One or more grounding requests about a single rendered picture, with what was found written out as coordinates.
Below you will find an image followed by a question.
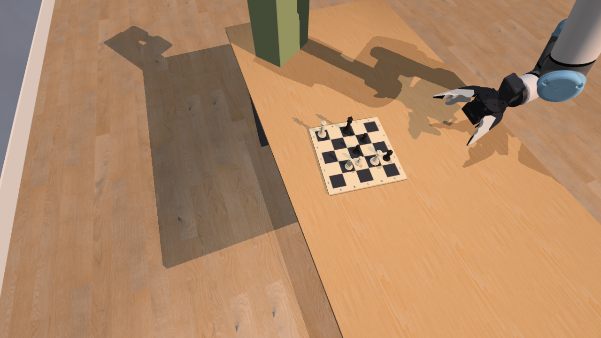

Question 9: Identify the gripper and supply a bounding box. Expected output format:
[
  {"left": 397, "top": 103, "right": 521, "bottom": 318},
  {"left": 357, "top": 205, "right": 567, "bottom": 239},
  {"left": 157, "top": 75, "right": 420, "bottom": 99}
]
[{"left": 433, "top": 85, "right": 527, "bottom": 146}]

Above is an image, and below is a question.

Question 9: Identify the black and cream chessboard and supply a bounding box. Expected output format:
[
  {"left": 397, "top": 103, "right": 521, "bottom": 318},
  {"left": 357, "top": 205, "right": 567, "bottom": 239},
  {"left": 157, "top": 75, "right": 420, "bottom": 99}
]
[{"left": 309, "top": 117, "right": 407, "bottom": 195}]

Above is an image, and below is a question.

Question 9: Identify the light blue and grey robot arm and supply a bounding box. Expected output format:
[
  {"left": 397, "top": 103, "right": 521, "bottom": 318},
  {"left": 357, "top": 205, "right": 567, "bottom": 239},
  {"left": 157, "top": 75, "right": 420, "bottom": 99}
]
[{"left": 499, "top": 0, "right": 601, "bottom": 105}]

